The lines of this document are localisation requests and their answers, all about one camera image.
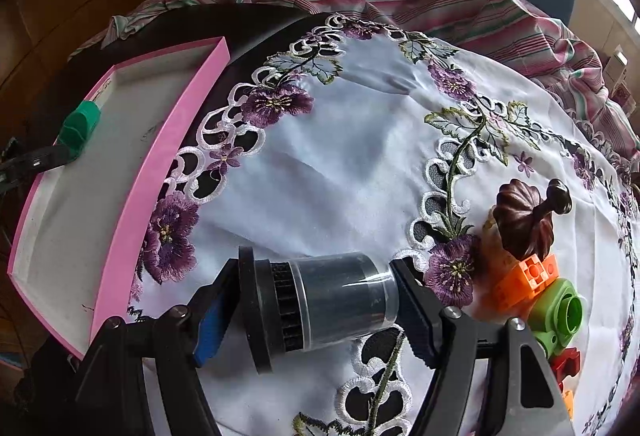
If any green ribbed plastic piece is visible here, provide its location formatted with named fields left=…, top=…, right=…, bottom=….
left=56, top=100, right=101, bottom=161

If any black cylindrical canister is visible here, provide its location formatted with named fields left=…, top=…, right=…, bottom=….
left=238, top=247, right=399, bottom=373

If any white embroidered floral tablecloth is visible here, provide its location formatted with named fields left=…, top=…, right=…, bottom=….
left=127, top=14, right=639, bottom=435

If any pink striped bedsheet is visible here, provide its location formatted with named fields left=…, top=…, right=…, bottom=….
left=85, top=0, right=639, bottom=173

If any pink shallow tray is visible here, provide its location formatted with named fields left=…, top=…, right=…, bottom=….
left=8, top=37, right=230, bottom=358

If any red plastic block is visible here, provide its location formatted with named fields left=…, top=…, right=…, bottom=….
left=549, top=347, right=582, bottom=390

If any green plastic round housing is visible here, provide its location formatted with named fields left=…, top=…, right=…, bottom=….
left=527, top=278, right=582, bottom=359

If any orange plastic block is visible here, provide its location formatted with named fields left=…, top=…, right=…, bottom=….
left=491, top=254, right=559, bottom=312

